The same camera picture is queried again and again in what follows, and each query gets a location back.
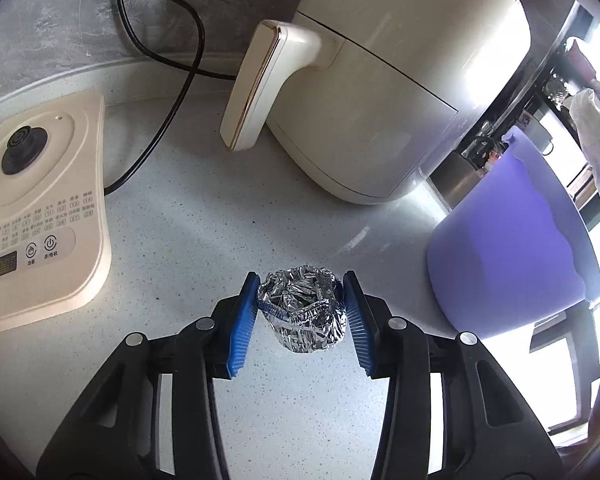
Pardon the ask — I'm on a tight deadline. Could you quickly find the aluminium foil cup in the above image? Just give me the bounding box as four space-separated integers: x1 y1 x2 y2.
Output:
258 264 348 354

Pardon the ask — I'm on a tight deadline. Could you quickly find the purple plastic trash bin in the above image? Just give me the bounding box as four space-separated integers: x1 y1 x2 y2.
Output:
426 127 600 338

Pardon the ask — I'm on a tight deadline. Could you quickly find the cream induction cooker base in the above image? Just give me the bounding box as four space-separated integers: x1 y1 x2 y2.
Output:
0 90 111 333

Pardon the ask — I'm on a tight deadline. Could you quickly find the cream air fryer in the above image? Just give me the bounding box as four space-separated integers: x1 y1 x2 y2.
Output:
220 0 531 205

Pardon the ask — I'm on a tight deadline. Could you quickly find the black power cable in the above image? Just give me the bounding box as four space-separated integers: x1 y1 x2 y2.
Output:
61 0 237 196

